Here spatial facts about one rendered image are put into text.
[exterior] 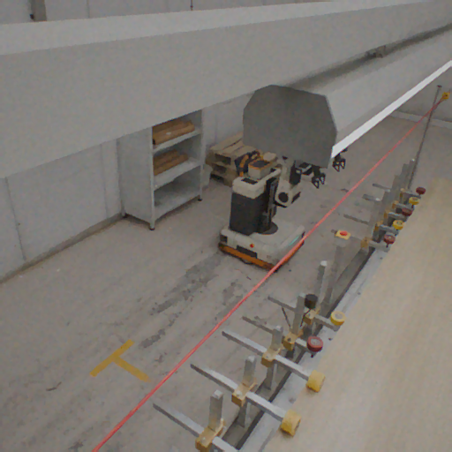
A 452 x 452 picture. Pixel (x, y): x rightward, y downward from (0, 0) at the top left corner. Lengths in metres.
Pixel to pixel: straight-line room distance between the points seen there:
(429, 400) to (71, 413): 2.09
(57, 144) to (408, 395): 2.10
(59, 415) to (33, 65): 3.02
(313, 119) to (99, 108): 0.32
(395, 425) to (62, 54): 2.00
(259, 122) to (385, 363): 1.89
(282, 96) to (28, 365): 3.15
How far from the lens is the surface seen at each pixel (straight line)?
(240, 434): 2.16
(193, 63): 0.29
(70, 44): 0.22
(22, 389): 3.37
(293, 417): 1.90
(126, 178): 4.70
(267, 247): 4.04
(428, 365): 2.40
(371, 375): 2.24
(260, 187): 3.97
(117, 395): 3.19
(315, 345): 2.28
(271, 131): 0.53
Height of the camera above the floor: 2.50
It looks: 31 degrees down
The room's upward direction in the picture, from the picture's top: 4 degrees clockwise
